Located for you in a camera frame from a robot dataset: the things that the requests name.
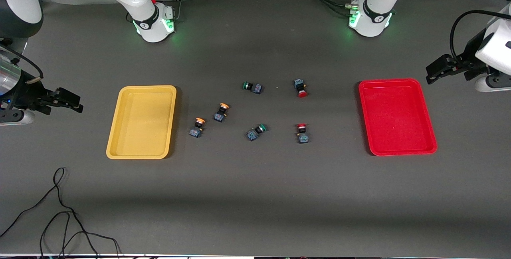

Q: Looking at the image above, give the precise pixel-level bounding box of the red plastic tray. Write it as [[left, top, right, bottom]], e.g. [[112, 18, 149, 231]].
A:
[[358, 78, 438, 156]]

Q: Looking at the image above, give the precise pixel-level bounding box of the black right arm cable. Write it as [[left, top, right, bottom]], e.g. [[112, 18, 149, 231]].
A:
[[0, 45, 44, 81]]

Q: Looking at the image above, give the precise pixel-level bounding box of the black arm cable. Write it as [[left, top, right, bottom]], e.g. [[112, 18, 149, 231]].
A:
[[0, 45, 44, 81], [450, 10, 511, 65]]

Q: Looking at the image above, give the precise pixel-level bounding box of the green push button switch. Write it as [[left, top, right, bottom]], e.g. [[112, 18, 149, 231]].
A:
[[246, 123, 268, 142], [242, 81, 263, 95]]

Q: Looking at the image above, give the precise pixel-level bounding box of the yellow push button switch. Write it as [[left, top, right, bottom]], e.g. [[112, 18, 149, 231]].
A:
[[189, 117, 206, 138], [213, 103, 230, 123]]

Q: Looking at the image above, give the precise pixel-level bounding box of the red push button switch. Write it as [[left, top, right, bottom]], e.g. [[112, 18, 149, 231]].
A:
[[296, 123, 309, 144], [293, 78, 308, 98]]

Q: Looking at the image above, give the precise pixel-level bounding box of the yellow plastic tray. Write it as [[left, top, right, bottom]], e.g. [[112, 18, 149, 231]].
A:
[[106, 85, 177, 160]]

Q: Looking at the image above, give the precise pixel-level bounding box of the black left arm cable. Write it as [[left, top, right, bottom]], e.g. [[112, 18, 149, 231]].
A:
[[450, 10, 511, 65]]

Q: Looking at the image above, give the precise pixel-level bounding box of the loose black cable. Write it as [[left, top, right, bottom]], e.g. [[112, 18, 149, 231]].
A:
[[0, 167, 120, 259]]

